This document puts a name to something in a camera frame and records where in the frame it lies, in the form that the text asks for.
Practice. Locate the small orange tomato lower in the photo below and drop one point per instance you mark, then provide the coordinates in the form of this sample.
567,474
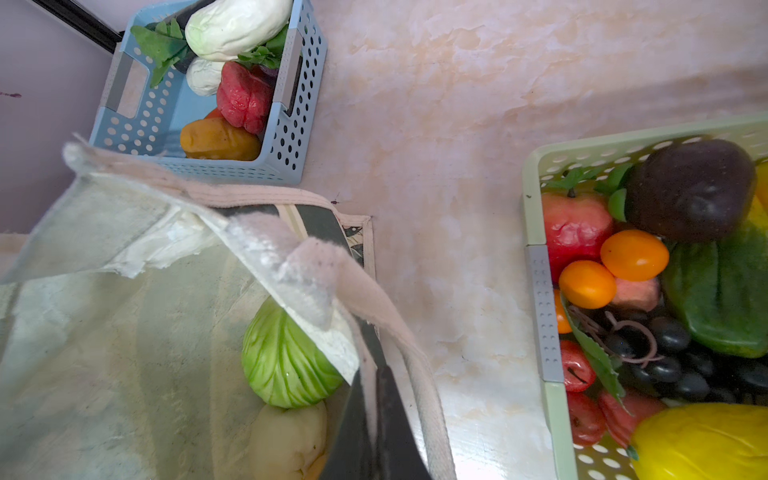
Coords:
587,284

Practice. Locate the green cabbage head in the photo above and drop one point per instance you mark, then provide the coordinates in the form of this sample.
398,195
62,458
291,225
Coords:
282,365

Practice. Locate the dark brown avocado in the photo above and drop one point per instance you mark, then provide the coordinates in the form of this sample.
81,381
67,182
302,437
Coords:
695,192

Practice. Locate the green bell pepper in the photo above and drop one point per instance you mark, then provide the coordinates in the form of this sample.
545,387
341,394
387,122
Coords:
719,290

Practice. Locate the black grape bunch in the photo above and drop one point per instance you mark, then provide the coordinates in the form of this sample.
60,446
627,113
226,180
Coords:
653,353

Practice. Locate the small orange tomato upper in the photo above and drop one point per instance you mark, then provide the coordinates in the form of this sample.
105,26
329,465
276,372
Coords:
634,255

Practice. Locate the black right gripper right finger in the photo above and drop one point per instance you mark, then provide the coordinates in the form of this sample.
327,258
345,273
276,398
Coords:
397,455

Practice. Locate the cream canvas grocery bag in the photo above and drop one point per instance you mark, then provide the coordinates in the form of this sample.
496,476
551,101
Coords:
123,318

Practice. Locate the red apple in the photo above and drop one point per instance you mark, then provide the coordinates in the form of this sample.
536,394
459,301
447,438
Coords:
575,228

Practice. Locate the pale green napa cabbage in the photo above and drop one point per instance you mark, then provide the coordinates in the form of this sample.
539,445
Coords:
224,29

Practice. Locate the light green perforated basket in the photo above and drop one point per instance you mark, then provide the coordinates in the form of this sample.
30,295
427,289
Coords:
605,152

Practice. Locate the light blue perforated basket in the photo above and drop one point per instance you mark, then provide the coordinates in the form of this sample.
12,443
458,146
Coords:
146,121

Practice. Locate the green leafy lettuce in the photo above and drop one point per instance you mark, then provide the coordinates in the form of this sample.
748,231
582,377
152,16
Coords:
165,44

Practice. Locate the white-green small cabbage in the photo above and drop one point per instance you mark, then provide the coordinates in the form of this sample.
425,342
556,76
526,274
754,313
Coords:
204,76

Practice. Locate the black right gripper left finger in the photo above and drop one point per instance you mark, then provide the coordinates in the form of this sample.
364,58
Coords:
351,454

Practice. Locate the yellow lemon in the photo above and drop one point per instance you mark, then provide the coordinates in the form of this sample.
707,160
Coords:
702,441

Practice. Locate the small orange tomato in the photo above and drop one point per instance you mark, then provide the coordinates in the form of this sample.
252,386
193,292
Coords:
587,284
634,255

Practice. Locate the red bell pepper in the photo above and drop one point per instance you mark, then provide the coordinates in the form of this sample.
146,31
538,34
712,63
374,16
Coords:
244,99

